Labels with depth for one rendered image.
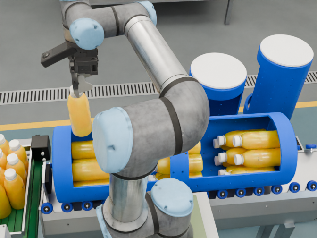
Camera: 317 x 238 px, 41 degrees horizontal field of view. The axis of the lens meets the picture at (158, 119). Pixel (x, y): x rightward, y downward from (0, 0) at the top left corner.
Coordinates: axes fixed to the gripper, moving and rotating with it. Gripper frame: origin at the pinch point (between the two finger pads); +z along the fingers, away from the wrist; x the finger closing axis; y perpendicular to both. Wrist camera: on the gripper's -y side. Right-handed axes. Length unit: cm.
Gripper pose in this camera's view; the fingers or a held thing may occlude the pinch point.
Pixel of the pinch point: (75, 89)
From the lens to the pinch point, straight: 137.1
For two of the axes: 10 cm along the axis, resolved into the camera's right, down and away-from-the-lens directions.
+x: -1.4, -7.2, 6.9
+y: 9.9, -0.6, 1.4
